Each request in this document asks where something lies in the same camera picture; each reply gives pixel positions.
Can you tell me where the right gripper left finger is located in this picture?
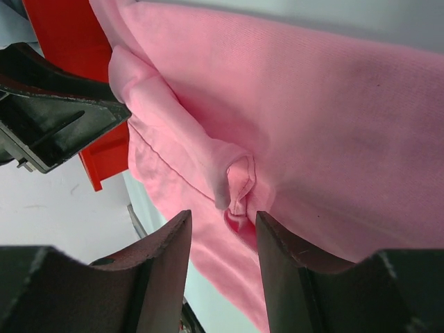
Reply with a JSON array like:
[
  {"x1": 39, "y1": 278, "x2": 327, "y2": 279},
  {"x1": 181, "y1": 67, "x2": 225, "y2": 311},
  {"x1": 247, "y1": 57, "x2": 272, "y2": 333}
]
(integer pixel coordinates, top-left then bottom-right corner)
[{"x1": 1, "y1": 211, "x2": 192, "y2": 332}]

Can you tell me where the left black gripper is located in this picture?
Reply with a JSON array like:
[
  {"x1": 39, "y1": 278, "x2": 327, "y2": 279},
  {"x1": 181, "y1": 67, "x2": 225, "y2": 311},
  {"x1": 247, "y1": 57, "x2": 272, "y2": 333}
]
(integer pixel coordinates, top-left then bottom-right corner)
[{"x1": 1, "y1": 42, "x2": 131, "y2": 173}]

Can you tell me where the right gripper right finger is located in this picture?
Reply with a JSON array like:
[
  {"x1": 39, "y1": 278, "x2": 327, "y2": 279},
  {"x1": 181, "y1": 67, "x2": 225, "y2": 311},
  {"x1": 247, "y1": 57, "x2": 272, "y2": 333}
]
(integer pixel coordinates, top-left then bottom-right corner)
[{"x1": 256, "y1": 212, "x2": 443, "y2": 332}]

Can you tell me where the pink t shirt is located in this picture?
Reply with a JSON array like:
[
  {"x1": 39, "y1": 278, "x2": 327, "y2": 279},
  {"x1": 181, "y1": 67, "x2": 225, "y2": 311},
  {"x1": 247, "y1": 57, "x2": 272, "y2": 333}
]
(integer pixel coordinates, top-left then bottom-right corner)
[{"x1": 90, "y1": 1, "x2": 443, "y2": 332}]

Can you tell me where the red plastic bin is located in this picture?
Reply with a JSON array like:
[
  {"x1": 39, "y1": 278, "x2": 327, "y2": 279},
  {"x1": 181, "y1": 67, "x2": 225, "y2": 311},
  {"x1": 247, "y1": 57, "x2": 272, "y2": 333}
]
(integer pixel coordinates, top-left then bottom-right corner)
[{"x1": 23, "y1": 0, "x2": 129, "y2": 191}]

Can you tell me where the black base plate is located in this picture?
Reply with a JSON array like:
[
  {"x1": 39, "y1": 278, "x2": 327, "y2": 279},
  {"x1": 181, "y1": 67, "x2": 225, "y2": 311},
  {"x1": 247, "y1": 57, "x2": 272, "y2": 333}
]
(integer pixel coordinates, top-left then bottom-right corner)
[{"x1": 179, "y1": 300, "x2": 205, "y2": 333}]

